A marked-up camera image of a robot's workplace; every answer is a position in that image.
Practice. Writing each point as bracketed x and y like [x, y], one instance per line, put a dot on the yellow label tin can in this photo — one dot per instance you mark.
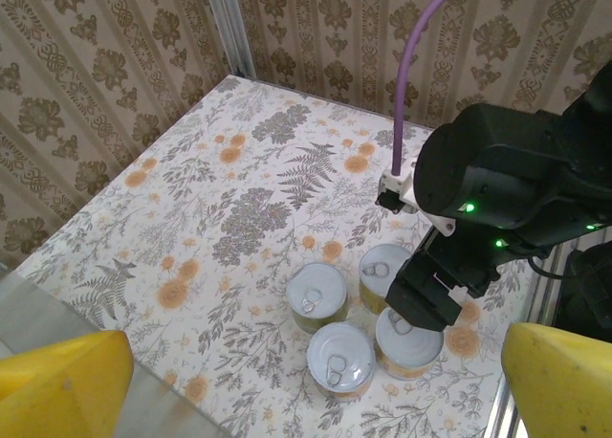
[378, 270]

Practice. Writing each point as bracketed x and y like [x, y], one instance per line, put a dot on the aluminium frame post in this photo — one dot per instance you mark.
[229, 27]

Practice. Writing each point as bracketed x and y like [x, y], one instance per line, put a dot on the orange label tin can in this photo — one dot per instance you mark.
[411, 356]
[340, 361]

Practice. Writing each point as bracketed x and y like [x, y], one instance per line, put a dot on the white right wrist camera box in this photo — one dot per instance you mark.
[399, 182]

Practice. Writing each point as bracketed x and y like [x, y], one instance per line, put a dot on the floral patterned table cover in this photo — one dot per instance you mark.
[239, 170]

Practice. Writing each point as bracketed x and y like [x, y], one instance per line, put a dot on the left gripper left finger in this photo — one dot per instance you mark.
[57, 390]

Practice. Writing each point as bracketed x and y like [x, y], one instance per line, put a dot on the long aluminium base rail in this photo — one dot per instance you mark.
[540, 294]

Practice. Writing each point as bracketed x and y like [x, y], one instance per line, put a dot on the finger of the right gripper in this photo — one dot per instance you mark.
[421, 304]

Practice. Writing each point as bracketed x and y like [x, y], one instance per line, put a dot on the green label tin can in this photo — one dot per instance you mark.
[318, 290]

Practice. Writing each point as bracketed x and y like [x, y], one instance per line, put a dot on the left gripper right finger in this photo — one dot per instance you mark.
[564, 385]

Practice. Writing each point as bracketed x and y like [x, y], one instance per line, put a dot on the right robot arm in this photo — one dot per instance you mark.
[588, 294]

